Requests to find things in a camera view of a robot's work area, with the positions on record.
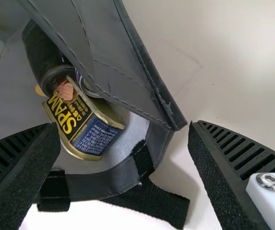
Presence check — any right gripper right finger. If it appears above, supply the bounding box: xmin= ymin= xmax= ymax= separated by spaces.
xmin=187 ymin=119 xmax=275 ymax=230

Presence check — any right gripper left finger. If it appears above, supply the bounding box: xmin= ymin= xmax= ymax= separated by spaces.
xmin=0 ymin=121 xmax=62 ymax=230

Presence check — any rectangular blue and gold tin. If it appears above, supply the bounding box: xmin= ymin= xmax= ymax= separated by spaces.
xmin=41 ymin=76 xmax=126 ymax=161

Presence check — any dark grey bag with straps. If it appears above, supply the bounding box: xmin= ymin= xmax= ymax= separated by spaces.
xmin=0 ymin=0 xmax=191 ymax=230

